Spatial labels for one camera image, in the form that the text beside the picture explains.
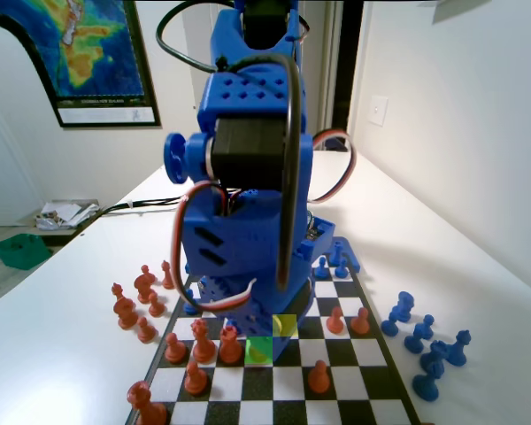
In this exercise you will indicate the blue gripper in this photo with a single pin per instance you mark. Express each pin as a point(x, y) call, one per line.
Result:
point(272, 305)

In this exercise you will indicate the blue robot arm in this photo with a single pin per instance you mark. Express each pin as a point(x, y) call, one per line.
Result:
point(248, 93)

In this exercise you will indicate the black white chess board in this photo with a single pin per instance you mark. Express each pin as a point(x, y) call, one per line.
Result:
point(292, 389)

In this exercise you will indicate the orange chess queen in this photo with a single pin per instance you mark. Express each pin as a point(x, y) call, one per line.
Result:
point(202, 347)

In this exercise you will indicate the orange chess pawn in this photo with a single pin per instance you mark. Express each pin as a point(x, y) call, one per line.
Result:
point(146, 332)
point(335, 322)
point(195, 380)
point(146, 268)
point(318, 378)
point(359, 323)
point(175, 352)
point(156, 306)

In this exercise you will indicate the blue chess pawn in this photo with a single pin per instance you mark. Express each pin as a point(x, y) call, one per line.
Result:
point(342, 271)
point(413, 343)
point(320, 271)
point(190, 306)
point(426, 325)
point(388, 326)

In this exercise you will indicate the blue chess rook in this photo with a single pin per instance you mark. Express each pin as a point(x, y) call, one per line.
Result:
point(336, 256)
point(434, 354)

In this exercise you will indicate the orange chess bishop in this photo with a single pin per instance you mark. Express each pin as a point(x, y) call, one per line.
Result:
point(169, 279)
point(117, 292)

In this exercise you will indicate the orange chess knight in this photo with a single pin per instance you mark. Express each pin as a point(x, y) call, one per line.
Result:
point(126, 314)
point(143, 285)

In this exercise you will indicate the dark blue rounded object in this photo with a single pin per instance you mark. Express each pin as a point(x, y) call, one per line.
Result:
point(336, 145)

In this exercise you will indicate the white door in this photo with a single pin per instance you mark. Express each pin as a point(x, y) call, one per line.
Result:
point(190, 124)

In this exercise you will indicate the pile of papers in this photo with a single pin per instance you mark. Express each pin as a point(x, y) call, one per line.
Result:
point(64, 212)

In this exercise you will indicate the green box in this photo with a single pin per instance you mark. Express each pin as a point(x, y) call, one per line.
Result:
point(22, 252)

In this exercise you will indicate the white arched panel black rim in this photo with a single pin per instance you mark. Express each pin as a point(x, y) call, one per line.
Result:
point(9, 133)

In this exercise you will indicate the framed map poster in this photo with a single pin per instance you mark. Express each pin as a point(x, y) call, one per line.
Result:
point(97, 53)

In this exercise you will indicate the blue board mount plate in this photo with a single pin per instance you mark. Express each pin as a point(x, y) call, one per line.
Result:
point(351, 261)

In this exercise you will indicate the white light switch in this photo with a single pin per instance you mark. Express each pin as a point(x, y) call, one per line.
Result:
point(377, 110)

